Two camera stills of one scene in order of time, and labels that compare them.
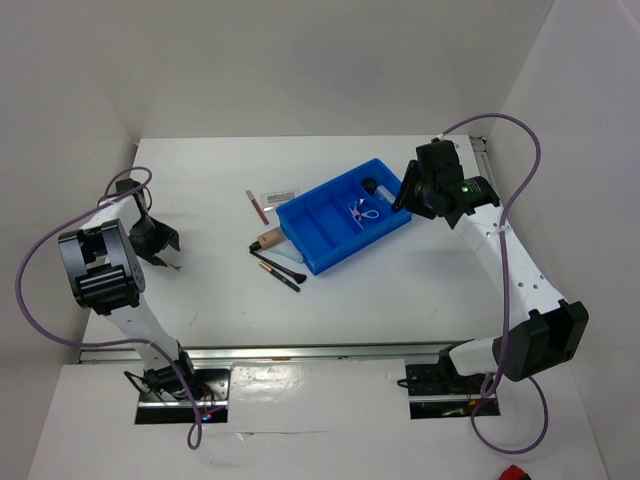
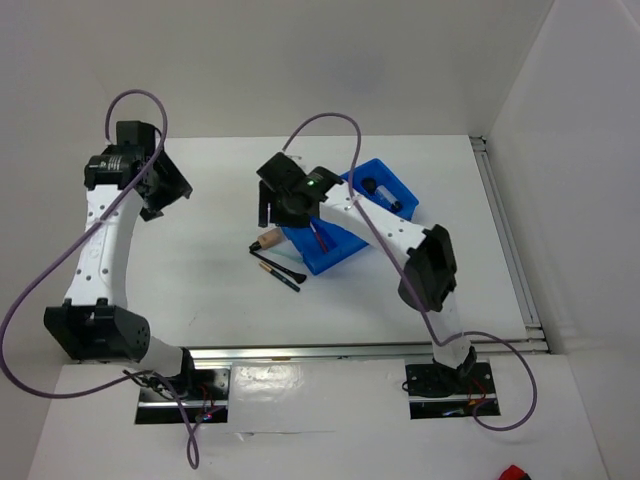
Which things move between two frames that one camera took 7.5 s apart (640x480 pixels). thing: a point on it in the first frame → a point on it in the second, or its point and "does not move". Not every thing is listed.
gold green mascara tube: [279, 276] does not move
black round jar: [369, 184] does not move
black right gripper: [412, 169] → [266, 195]
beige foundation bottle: [267, 240] does not move
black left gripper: [148, 251] → [175, 186]
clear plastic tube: [384, 193] does not move
